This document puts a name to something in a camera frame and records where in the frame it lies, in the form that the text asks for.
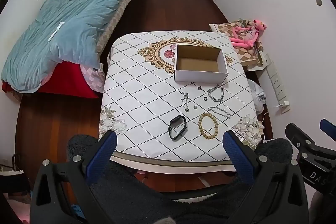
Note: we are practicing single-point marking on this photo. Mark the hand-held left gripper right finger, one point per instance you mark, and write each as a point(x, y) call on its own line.
point(236, 153)

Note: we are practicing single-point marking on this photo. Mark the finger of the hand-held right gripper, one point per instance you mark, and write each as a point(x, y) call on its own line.
point(328, 129)
point(302, 136)

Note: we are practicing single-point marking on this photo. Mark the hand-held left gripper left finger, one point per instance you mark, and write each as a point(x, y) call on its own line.
point(103, 155)

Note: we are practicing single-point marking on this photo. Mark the black smart band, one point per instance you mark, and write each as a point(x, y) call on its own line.
point(173, 119)

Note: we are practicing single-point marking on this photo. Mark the white cardboard box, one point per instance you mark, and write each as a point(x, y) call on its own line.
point(197, 75)

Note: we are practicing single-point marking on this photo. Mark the white charger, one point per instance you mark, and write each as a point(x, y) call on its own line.
point(284, 104)

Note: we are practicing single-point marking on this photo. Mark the white power strip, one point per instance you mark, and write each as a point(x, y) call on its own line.
point(278, 85)

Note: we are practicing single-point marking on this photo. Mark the person's dark fuzzy pants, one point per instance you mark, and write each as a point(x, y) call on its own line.
point(147, 197)

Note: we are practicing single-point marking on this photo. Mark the white plastic bag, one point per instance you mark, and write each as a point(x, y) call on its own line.
point(256, 95)

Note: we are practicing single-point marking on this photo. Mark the pink checked sheet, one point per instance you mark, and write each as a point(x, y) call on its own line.
point(92, 77)

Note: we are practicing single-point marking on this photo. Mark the red blanket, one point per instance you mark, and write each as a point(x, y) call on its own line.
point(68, 82)

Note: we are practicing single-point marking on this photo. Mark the brown checkered cushion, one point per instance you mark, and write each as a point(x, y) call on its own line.
point(246, 54)

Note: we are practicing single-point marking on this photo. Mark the pink plush toy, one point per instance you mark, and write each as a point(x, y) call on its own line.
point(248, 35)

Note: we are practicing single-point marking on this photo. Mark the light blue quilt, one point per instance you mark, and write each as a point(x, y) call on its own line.
point(71, 24)

